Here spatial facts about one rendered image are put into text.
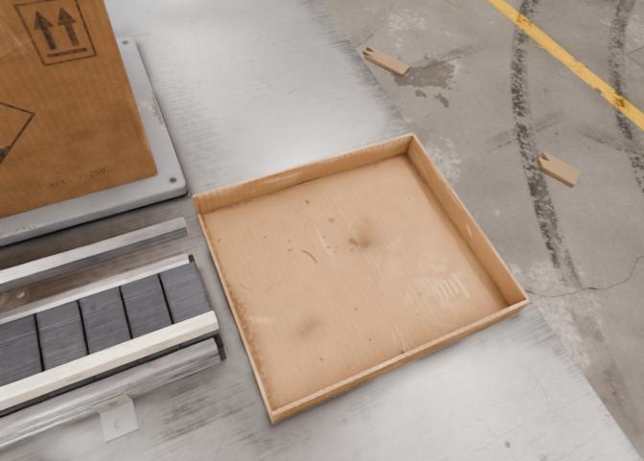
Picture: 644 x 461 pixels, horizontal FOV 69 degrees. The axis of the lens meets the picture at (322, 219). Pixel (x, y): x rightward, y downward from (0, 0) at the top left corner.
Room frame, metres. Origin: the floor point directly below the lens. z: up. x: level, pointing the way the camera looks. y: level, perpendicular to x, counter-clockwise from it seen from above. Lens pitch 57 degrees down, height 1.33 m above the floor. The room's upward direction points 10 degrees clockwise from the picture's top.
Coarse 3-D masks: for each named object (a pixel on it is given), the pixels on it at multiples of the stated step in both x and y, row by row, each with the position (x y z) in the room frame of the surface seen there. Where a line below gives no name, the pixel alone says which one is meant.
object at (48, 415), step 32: (192, 256) 0.22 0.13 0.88; (96, 288) 0.16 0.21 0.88; (0, 320) 0.12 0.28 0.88; (192, 352) 0.12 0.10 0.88; (224, 352) 0.13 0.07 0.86; (96, 384) 0.08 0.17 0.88; (128, 384) 0.08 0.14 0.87; (160, 384) 0.09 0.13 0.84; (32, 416) 0.04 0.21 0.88; (64, 416) 0.05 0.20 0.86; (0, 448) 0.02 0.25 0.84
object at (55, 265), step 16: (160, 224) 0.20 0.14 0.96; (176, 224) 0.20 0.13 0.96; (112, 240) 0.18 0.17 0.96; (128, 240) 0.18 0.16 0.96; (144, 240) 0.18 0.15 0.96; (160, 240) 0.19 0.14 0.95; (64, 256) 0.15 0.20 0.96; (80, 256) 0.16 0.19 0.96; (96, 256) 0.16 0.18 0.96; (112, 256) 0.17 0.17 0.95; (0, 272) 0.13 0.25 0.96; (16, 272) 0.13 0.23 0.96; (32, 272) 0.14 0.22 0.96; (48, 272) 0.14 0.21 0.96; (0, 288) 0.12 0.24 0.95
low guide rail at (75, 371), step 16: (192, 320) 0.14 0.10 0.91; (208, 320) 0.14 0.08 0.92; (144, 336) 0.11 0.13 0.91; (160, 336) 0.12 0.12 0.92; (176, 336) 0.12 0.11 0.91; (192, 336) 0.13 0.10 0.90; (112, 352) 0.10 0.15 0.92; (128, 352) 0.10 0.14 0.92; (144, 352) 0.10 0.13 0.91; (64, 368) 0.08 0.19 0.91; (80, 368) 0.08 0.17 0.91; (96, 368) 0.08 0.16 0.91; (112, 368) 0.09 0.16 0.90; (16, 384) 0.06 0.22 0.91; (32, 384) 0.06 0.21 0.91; (48, 384) 0.06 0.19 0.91; (64, 384) 0.07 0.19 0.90; (0, 400) 0.05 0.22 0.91; (16, 400) 0.05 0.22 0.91
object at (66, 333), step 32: (128, 288) 0.17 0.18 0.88; (160, 288) 0.17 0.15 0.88; (192, 288) 0.18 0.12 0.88; (32, 320) 0.12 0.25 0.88; (64, 320) 0.13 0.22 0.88; (96, 320) 0.13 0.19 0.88; (128, 320) 0.14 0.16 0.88; (160, 320) 0.14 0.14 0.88; (0, 352) 0.09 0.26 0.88; (32, 352) 0.09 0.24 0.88; (64, 352) 0.10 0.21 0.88; (96, 352) 0.10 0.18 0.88; (160, 352) 0.11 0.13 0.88; (0, 384) 0.06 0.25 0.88; (0, 416) 0.04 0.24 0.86
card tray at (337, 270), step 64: (256, 192) 0.33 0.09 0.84; (320, 192) 0.36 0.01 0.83; (384, 192) 0.38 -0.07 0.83; (448, 192) 0.37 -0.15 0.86; (256, 256) 0.25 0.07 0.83; (320, 256) 0.27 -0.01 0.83; (384, 256) 0.28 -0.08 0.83; (448, 256) 0.30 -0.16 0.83; (256, 320) 0.18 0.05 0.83; (320, 320) 0.19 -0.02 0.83; (384, 320) 0.20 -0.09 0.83; (448, 320) 0.22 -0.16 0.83; (320, 384) 0.12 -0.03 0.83
